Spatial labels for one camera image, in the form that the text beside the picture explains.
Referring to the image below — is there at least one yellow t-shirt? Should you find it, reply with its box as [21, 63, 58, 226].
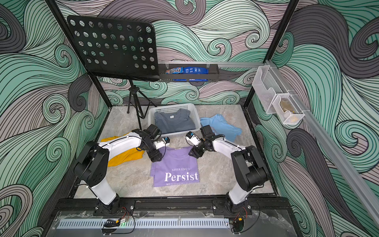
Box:
[108, 148, 145, 167]

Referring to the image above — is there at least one small clear wall bin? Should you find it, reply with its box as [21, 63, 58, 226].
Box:
[272, 93, 305, 125]

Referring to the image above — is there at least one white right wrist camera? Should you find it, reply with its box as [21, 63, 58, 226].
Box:
[186, 131, 201, 146]

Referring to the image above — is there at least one M&M's candy bag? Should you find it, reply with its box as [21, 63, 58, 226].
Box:
[165, 67, 184, 74]

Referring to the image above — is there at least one black perforated music stand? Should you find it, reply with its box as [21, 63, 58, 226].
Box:
[67, 15, 160, 120]

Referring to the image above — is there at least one electronics board with wires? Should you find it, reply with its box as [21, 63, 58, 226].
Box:
[230, 211, 262, 235]
[101, 207, 136, 237]

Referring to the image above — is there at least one clear plastic wall bin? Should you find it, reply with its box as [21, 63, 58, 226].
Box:
[252, 65, 283, 114]

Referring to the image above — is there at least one blue snack packet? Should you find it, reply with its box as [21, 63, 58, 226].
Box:
[183, 67, 209, 75]

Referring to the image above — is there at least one light blue t-shirt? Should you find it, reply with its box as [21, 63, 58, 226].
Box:
[200, 114, 242, 142]

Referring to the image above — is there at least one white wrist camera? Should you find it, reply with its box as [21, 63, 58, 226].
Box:
[153, 137, 170, 150]
[186, 131, 201, 146]

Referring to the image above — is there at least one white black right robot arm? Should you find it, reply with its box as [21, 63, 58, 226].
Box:
[186, 125, 269, 214]

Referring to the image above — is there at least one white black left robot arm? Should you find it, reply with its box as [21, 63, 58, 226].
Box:
[74, 124, 170, 216]

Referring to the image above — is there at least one right electronics board with wires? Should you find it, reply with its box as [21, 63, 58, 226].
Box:
[230, 211, 262, 235]

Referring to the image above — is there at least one purple Persist t-shirt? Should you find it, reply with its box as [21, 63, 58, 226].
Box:
[151, 147, 200, 187]

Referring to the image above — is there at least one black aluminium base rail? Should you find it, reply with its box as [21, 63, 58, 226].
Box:
[54, 195, 290, 217]

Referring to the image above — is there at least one left electronics board with wires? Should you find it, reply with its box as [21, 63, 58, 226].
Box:
[101, 207, 136, 237]

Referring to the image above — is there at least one grey t-shirt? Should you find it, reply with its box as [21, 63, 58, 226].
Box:
[154, 109, 196, 134]

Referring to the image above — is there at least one white slotted cable duct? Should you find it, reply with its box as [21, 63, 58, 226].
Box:
[56, 218, 230, 229]

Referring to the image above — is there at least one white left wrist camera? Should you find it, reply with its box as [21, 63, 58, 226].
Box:
[153, 137, 170, 150]

